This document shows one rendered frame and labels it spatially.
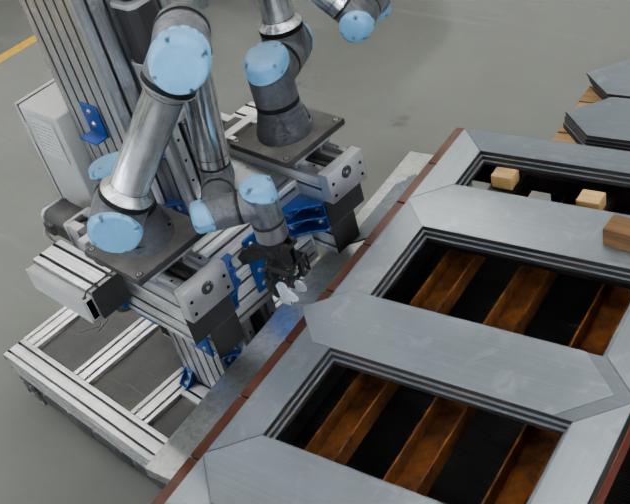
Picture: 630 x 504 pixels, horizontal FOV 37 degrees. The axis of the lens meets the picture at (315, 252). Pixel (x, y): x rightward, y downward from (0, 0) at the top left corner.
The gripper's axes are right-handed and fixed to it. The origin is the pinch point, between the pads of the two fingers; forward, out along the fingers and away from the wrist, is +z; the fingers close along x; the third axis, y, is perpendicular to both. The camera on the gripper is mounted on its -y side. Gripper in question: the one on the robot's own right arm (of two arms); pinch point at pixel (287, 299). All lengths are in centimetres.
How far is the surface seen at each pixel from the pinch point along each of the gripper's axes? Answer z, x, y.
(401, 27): 86, 272, -135
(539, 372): 1, 0, 64
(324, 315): 0.5, -1.2, 11.4
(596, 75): 0, 111, 35
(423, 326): 0.6, 3.5, 34.9
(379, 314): 0.5, 3.5, 23.6
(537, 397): 1, -6, 66
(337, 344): 0.5, -8.1, 19.3
